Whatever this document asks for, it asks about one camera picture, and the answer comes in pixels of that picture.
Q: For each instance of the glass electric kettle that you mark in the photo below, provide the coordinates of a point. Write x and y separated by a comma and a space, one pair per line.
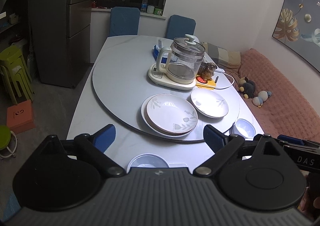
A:
186, 58

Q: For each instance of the small red ornament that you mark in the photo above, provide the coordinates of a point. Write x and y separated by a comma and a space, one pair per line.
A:
94, 4

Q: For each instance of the white bowl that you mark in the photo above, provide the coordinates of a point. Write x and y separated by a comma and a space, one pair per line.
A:
147, 162
243, 128

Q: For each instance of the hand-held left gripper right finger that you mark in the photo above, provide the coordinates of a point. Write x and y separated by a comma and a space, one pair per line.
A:
212, 138

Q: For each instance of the green can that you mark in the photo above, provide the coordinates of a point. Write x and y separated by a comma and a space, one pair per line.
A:
158, 12

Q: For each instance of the small dark stick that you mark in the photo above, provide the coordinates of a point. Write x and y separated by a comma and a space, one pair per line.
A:
217, 79

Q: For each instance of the round green stool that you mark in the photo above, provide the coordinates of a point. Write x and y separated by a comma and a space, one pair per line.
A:
6, 138

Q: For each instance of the red round coaster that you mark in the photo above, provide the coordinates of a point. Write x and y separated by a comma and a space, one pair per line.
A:
201, 80

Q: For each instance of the small floral plate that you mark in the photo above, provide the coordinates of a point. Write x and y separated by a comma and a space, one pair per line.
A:
210, 103

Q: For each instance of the striped cushion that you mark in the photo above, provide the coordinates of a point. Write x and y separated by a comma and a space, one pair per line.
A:
222, 55

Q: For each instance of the green plastic stool stack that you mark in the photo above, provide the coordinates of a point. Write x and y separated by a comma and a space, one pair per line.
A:
15, 70

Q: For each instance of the large floral plate brown rim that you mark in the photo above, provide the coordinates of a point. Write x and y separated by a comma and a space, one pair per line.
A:
170, 113

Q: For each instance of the stacked white floral plates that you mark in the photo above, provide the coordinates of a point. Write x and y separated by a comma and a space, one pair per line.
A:
143, 115

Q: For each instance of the orange cardboard box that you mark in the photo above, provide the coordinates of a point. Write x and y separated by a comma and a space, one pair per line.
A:
21, 117

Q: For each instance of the dark storage shelf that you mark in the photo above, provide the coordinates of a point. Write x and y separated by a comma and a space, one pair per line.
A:
12, 3

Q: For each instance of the dark grey refrigerator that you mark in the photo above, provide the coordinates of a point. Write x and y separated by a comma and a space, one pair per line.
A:
55, 40

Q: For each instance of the clear water bottle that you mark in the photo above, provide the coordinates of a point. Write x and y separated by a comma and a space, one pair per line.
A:
144, 4

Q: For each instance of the blue chair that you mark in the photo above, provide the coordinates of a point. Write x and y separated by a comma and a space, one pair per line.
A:
180, 27
123, 22

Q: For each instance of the black mouse plush toy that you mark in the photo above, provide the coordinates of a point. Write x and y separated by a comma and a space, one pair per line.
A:
247, 88

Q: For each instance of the round grey turntable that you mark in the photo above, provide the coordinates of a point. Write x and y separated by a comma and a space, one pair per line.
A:
120, 85

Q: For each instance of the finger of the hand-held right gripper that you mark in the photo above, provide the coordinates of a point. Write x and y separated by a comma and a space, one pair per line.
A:
290, 139

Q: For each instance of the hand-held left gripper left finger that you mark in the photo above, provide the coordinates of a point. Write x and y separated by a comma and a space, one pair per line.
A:
106, 137

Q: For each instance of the white cup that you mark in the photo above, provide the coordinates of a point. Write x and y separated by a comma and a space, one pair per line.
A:
150, 9

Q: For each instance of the blue box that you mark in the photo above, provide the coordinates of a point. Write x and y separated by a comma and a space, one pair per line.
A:
158, 52

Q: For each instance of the white power strip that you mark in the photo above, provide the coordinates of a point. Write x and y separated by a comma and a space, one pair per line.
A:
220, 70

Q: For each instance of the cream kettle base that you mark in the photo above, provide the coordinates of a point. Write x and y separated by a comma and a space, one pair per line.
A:
160, 75

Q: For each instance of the blue duck plush toy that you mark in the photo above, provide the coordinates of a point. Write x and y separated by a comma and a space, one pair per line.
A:
262, 98

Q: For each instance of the person's right hand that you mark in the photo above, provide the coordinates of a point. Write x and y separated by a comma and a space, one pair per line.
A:
315, 203

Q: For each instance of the leaf print wall picture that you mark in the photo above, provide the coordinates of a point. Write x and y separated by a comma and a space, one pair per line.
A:
300, 20

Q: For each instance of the yellow scalloped mat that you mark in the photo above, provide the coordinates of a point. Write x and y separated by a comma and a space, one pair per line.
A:
208, 85

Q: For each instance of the pink sofa blanket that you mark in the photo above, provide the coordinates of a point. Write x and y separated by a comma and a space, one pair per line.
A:
282, 78

